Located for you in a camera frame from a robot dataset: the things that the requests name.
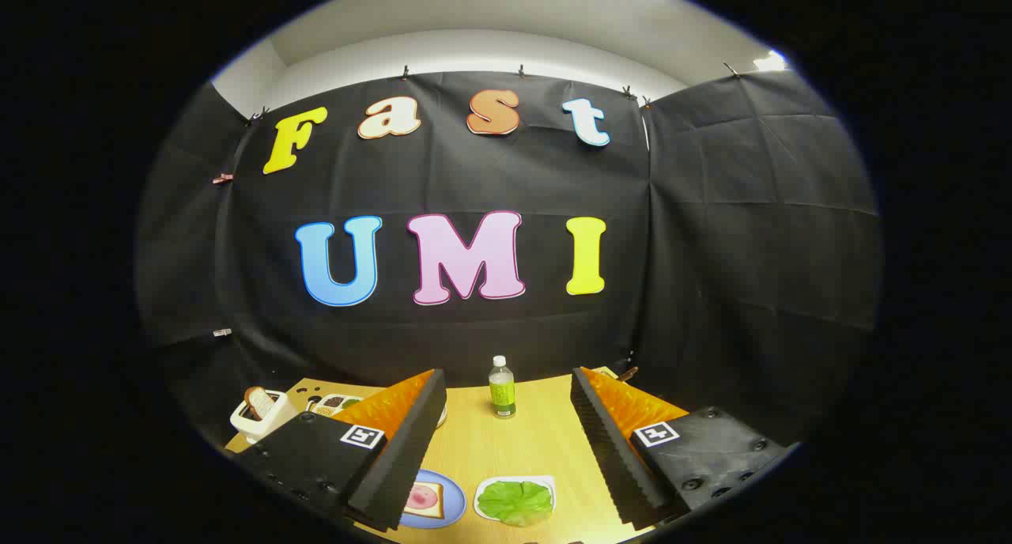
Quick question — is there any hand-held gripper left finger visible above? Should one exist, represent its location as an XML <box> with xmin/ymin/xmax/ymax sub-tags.
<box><xmin>236</xmin><ymin>368</ymin><xmax>448</xmax><ymax>533</ymax></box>

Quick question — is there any white toaster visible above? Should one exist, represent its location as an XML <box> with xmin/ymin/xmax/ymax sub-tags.
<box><xmin>229</xmin><ymin>387</ymin><xmax>300</xmax><ymax>444</ymax></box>

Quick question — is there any green lettuce leaf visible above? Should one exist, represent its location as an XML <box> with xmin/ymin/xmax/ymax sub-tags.
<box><xmin>478</xmin><ymin>480</ymin><xmax>554</xmax><ymax>527</ymax></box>

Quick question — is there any white divided tray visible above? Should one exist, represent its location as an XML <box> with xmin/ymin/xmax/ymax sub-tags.
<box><xmin>308</xmin><ymin>393</ymin><xmax>366</xmax><ymax>418</ymax></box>

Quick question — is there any clear bottle with green label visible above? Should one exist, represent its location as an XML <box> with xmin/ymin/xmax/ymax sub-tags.
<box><xmin>488</xmin><ymin>355</ymin><xmax>517</xmax><ymax>419</ymax></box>

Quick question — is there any blue round plate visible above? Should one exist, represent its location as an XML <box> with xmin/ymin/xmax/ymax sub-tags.
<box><xmin>398</xmin><ymin>469</ymin><xmax>467</xmax><ymax>529</ymax></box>

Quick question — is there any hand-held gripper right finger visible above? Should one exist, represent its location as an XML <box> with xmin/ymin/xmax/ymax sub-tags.
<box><xmin>569</xmin><ymin>366</ymin><xmax>791</xmax><ymax>531</ymax></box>

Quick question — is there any white bread slice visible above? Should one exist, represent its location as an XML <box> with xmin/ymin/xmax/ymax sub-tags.
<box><xmin>403</xmin><ymin>481</ymin><xmax>445</xmax><ymax>521</ymax></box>

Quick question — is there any white square plate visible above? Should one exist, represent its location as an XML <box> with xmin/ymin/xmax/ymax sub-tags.
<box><xmin>474</xmin><ymin>474</ymin><xmax>557</xmax><ymax>521</ymax></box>

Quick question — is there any black backdrop cloth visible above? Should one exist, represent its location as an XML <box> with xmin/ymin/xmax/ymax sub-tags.
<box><xmin>134</xmin><ymin>68</ymin><xmax>882</xmax><ymax>450</ymax></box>

